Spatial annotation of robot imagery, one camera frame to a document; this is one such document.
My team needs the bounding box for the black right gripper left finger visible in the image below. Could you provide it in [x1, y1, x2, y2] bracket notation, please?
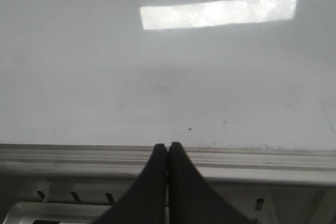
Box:
[93, 144, 168, 223]

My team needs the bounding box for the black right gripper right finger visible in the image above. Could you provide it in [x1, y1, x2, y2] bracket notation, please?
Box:
[169, 142, 239, 223]

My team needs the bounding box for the white whiteboard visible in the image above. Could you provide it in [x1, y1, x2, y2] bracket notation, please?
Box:
[1, 0, 335, 151]

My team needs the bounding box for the grey aluminium whiteboard frame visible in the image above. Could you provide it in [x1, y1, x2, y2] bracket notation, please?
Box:
[1, 144, 335, 187]

